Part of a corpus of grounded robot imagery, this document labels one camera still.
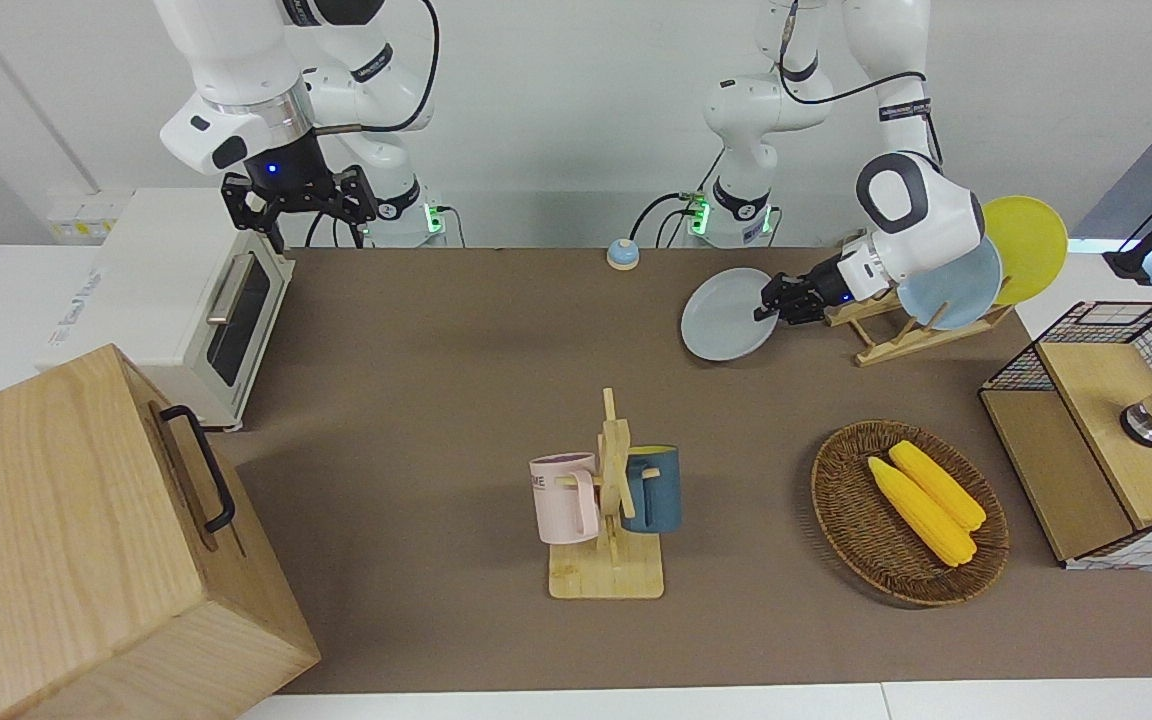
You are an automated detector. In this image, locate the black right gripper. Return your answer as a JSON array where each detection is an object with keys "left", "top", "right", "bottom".
[{"left": 221, "top": 168, "right": 378, "bottom": 254}]

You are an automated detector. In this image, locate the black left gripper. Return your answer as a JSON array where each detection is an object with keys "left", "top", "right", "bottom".
[{"left": 753, "top": 258, "right": 853, "bottom": 327}]

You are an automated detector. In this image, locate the gray plate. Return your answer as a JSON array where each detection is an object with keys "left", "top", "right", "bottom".
[{"left": 681, "top": 268, "right": 783, "bottom": 362}]

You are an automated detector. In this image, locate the wooden plate rack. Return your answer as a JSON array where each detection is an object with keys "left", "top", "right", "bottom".
[{"left": 824, "top": 232, "right": 1015, "bottom": 368}]

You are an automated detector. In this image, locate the light blue plate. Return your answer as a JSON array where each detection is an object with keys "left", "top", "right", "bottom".
[{"left": 896, "top": 235, "right": 1004, "bottom": 331}]

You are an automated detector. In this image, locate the yellow plate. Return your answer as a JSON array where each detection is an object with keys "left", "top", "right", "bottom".
[{"left": 981, "top": 195, "right": 1069, "bottom": 306}]

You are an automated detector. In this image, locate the white toaster oven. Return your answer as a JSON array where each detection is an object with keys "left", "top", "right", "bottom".
[{"left": 36, "top": 188, "right": 295, "bottom": 431}]

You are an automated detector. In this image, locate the dark blue mug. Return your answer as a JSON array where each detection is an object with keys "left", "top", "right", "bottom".
[{"left": 622, "top": 446, "right": 682, "bottom": 534}]

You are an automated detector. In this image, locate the brown wicker basket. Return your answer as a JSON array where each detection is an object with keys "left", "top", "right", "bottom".
[{"left": 811, "top": 420, "right": 1010, "bottom": 607}]

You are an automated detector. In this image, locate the yellow corn cob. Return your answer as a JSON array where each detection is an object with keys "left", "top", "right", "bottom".
[
  {"left": 868, "top": 457, "right": 978, "bottom": 568},
  {"left": 888, "top": 440, "right": 987, "bottom": 532}
]

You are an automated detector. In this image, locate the pink mug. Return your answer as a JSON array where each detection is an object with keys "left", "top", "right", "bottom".
[{"left": 530, "top": 453, "right": 602, "bottom": 545}]

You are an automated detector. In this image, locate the wooden mug tree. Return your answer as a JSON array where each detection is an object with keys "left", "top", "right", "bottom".
[{"left": 548, "top": 388, "right": 665, "bottom": 600}]

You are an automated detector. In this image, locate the wooden cabinet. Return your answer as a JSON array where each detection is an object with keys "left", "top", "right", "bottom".
[{"left": 0, "top": 344, "right": 321, "bottom": 720}]

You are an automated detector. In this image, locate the black base power cable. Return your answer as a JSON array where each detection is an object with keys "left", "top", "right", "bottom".
[{"left": 631, "top": 190, "right": 702, "bottom": 249}]

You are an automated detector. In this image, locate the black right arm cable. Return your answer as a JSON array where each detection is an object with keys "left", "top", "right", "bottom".
[{"left": 311, "top": 0, "right": 440, "bottom": 134}]

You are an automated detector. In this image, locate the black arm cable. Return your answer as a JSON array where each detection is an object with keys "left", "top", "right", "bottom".
[
  {"left": 776, "top": 0, "right": 942, "bottom": 166},
  {"left": 311, "top": 0, "right": 440, "bottom": 134}
]

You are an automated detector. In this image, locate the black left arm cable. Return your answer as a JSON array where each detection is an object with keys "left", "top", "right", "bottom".
[{"left": 776, "top": 0, "right": 942, "bottom": 166}]

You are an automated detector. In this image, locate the white wall socket strip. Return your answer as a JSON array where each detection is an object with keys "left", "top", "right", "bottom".
[{"left": 48, "top": 195, "right": 127, "bottom": 243}]

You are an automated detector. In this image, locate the black cabinet handle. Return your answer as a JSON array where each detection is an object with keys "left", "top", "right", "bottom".
[{"left": 159, "top": 405, "right": 237, "bottom": 534}]

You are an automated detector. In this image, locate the wire mesh wooden shelf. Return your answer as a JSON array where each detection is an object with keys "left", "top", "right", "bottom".
[{"left": 979, "top": 300, "right": 1152, "bottom": 571}]

